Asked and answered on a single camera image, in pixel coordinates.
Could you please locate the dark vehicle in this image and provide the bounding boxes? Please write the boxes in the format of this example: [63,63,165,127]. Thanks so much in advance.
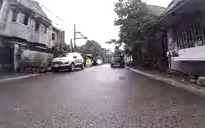
[110,54,126,69]

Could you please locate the wet grey asphalt road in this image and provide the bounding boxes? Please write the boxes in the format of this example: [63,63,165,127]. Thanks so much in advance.
[0,63,205,128]

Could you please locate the white car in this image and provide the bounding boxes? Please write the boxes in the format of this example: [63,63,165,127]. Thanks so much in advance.
[50,51,86,73]

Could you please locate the utility pole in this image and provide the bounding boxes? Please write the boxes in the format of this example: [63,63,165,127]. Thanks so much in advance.
[72,23,88,53]

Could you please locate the large green tree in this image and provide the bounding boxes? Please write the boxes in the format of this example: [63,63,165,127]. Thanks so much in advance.
[105,0,168,70]

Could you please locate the concrete kerb strip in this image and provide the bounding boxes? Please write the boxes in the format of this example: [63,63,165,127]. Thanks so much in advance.
[127,66,205,101]

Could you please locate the grey two-storey building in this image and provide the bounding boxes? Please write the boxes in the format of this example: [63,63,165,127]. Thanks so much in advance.
[0,0,66,74]

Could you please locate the pale concrete sidewalk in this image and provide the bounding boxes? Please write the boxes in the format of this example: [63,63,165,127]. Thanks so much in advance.
[0,70,53,85]

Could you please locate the building with barred windows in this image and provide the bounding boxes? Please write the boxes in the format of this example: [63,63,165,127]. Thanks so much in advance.
[156,0,205,80]

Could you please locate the concrete block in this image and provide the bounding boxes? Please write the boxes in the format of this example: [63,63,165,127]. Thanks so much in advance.
[196,76,205,89]

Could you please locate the overhead wires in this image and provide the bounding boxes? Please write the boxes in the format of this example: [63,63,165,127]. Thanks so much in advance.
[36,0,74,34]

